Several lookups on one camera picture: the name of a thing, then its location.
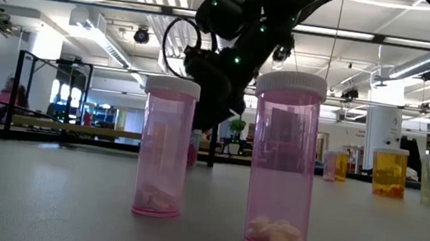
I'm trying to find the black table frame rails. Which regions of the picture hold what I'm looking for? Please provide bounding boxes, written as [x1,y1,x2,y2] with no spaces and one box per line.
[0,124,430,196]

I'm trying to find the small potted background plant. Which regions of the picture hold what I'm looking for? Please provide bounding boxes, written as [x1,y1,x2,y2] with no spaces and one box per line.
[224,116,248,157]

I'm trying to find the person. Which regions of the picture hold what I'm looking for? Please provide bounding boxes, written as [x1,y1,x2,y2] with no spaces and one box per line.
[0,74,33,117]

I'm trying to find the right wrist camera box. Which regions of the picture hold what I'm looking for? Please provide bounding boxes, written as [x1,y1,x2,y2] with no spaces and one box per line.
[181,45,215,83]

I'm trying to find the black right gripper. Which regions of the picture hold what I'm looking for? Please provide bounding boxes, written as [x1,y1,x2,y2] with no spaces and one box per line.
[191,47,256,139]

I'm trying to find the black overhead frame beam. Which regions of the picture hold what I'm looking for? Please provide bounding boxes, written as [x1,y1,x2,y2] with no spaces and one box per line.
[36,0,430,52]

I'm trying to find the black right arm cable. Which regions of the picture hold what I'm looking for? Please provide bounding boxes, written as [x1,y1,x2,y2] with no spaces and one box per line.
[157,14,207,83]

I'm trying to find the large orange medicine bottle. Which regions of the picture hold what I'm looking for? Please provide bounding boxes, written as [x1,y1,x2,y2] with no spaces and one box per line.
[332,150,351,183]
[366,144,411,201]

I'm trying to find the wooden shelf board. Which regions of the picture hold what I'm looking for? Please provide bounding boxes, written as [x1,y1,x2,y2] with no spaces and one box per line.
[10,115,144,144]

